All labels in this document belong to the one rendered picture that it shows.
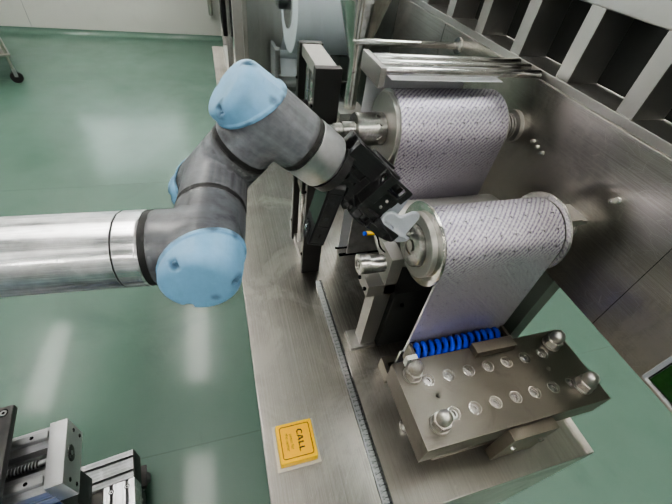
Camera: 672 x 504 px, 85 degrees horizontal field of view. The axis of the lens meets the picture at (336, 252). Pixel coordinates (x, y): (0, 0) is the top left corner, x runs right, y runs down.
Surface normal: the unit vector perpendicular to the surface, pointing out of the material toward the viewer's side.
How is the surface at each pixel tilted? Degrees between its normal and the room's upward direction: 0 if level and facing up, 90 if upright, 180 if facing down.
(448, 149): 92
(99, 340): 0
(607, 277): 90
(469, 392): 0
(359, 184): 90
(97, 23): 90
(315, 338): 0
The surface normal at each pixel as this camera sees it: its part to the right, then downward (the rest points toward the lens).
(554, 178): -0.96, 0.11
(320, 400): 0.11, -0.71
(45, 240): 0.12, -0.21
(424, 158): 0.26, 0.72
